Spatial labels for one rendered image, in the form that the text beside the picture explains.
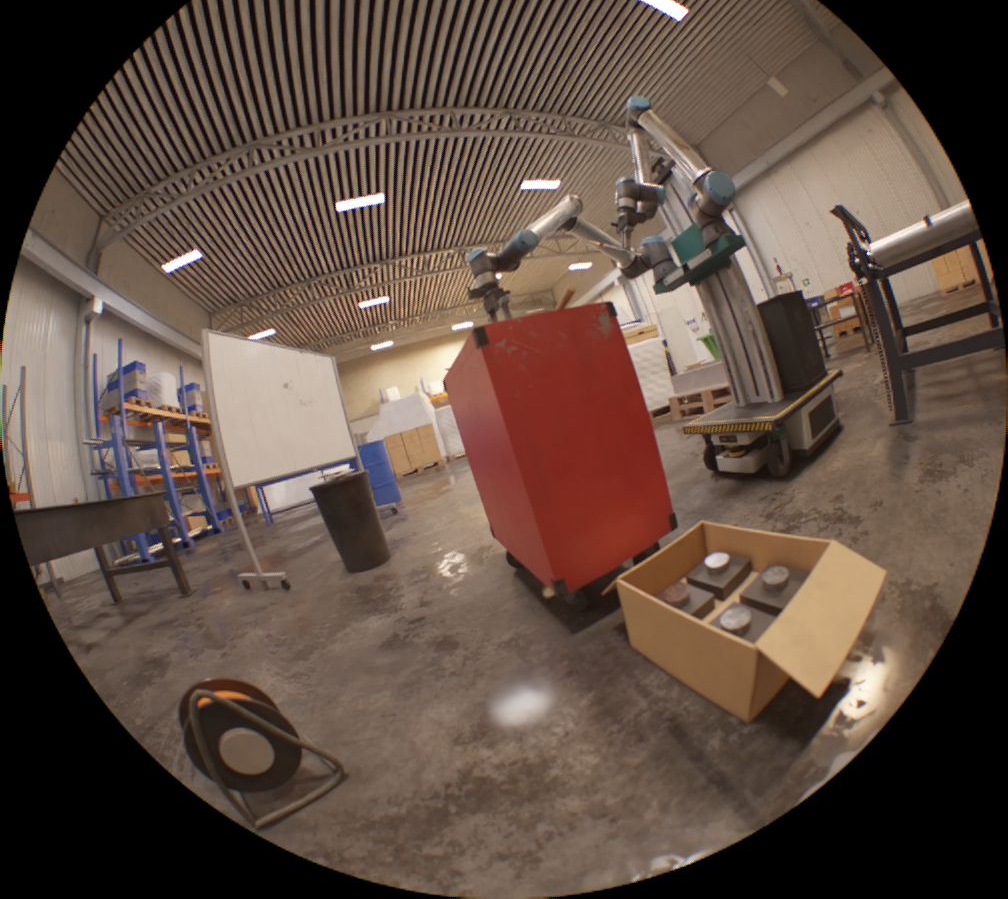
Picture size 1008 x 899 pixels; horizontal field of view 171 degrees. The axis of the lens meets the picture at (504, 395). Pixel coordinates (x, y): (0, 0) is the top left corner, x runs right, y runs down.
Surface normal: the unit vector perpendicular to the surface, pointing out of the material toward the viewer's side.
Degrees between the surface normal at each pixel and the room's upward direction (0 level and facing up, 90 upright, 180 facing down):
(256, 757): 90
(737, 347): 90
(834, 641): 25
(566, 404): 90
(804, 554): 90
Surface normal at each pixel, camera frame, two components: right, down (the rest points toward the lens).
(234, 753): 0.80, -0.29
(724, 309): -0.94, 0.29
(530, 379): 0.29, -0.15
